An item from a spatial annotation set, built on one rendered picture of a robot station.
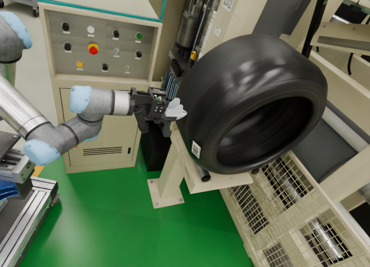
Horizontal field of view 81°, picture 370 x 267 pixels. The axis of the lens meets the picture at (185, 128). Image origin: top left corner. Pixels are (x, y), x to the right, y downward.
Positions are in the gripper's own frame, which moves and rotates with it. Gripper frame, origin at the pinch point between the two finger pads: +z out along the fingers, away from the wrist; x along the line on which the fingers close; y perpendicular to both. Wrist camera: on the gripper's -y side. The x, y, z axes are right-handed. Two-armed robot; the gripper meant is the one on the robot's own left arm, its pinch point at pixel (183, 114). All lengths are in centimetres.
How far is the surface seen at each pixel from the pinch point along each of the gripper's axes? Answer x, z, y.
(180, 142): 14.5, 16.5, -30.9
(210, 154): -12.3, 10.3, -7.7
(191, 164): 0.7, 17.5, -31.0
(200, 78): 4.1, 3.1, 12.7
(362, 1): 0, 42, 50
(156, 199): 28, 32, -115
